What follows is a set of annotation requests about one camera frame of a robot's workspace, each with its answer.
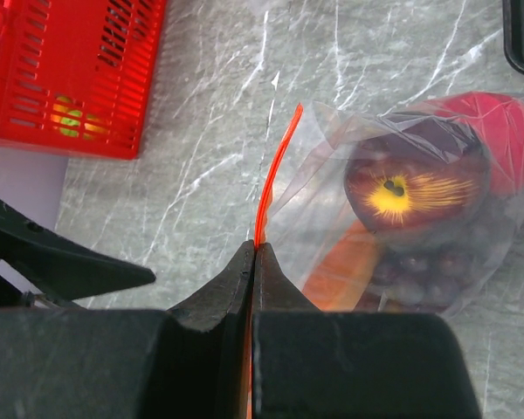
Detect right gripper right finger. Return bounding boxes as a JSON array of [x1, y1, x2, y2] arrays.
[[252, 244, 481, 418]]

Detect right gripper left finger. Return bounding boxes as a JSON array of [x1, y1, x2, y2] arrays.
[[0, 241, 255, 418]]

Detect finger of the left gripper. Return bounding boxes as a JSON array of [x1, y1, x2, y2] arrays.
[[0, 199, 155, 307]]

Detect orange papaya slice toy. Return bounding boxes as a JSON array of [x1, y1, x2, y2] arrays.
[[302, 220, 383, 312]]

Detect clear zip bag orange zipper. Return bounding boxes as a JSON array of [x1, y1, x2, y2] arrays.
[[252, 91, 524, 319]]

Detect dark red apple toy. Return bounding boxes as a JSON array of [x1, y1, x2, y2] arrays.
[[343, 113, 491, 249]]

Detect green guava toy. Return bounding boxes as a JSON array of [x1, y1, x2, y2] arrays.
[[51, 95, 109, 141]]

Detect red plastic basket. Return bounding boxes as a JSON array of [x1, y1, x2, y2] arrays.
[[0, 0, 166, 160]]

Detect black tray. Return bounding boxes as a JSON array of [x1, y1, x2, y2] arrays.
[[502, 0, 524, 75]]

